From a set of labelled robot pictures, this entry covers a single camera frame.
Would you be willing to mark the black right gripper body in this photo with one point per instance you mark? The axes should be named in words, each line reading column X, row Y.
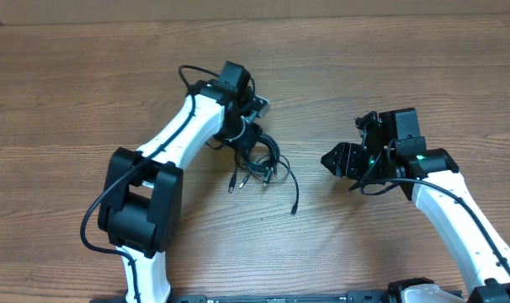
column 366, row 165

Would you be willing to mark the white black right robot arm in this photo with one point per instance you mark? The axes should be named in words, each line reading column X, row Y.
column 393, row 154

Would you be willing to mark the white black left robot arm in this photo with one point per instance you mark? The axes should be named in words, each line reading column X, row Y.
column 141, row 203

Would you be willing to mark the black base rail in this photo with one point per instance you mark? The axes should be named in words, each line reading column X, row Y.
column 418, row 293

